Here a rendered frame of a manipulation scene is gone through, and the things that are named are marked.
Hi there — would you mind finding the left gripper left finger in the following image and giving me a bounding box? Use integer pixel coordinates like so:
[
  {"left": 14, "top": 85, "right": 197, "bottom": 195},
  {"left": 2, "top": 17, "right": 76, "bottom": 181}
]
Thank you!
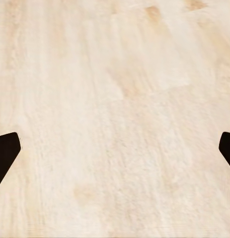
[{"left": 0, "top": 132, "right": 21, "bottom": 184}]

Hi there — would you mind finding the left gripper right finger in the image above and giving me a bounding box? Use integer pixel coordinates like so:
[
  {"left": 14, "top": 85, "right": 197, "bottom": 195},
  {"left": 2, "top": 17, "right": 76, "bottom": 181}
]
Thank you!
[{"left": 219, "top": 132, "right": 230, "bottom": 165}]

